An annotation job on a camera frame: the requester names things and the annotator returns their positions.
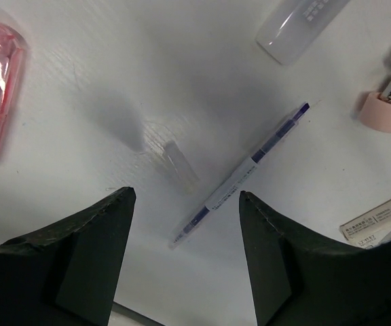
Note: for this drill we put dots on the clear small pen cap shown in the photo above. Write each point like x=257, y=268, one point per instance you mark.
x=180, y=169

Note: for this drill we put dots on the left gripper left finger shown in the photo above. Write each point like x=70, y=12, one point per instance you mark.
x=67, y=272

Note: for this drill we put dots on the grey highlighter orange cap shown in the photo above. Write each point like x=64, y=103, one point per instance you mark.
x=294, y=25

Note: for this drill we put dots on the white eraser with label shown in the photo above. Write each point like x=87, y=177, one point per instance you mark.
x=370, y=229

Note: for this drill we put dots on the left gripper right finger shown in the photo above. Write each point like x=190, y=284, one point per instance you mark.
x=300, y=277

